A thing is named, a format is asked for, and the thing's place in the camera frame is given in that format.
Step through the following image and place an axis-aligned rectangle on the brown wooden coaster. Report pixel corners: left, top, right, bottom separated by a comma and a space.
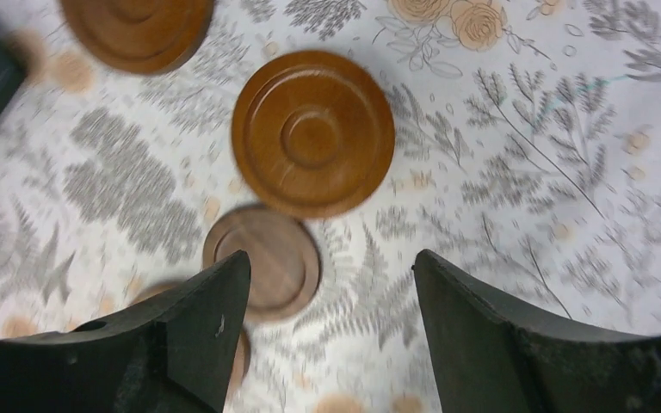
59, 0, 214, 75
131, 279, 253, 400
231, 50, 395, 219

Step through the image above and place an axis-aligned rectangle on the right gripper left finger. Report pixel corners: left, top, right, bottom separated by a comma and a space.
0, 250, 250, 412

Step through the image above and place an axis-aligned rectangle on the floral tablecloth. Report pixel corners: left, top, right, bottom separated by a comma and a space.
0, 1, 661, 412

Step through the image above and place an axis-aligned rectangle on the dark walnut coaster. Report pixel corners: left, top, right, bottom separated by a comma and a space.
203, 205, 321, 323

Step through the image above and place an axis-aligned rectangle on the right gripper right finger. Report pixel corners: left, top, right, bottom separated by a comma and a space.
412, 250, 661, 412

